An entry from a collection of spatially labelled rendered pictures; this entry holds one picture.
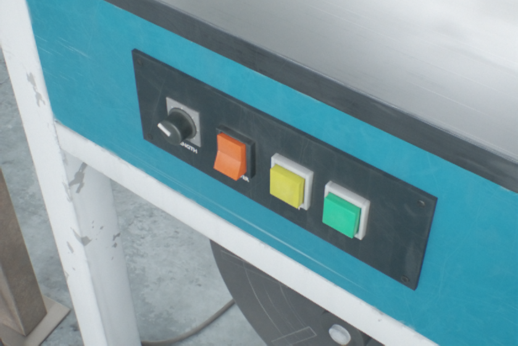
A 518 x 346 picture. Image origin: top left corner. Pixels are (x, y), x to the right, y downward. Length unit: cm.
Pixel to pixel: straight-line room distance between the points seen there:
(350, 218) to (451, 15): 15
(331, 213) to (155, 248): 84
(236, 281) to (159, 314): 24
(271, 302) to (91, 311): 23
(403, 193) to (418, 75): 7
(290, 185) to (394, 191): 8
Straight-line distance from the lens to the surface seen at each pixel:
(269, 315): 104
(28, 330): 126
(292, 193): 52
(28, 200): 145
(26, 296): 121
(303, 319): 100
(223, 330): 122
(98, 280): 93
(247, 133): 54
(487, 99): 46
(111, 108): 66
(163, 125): 57
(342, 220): 51
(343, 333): 89
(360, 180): 50
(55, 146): 77
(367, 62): 48
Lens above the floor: 102
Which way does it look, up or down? 43 degrees down
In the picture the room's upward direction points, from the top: straight up
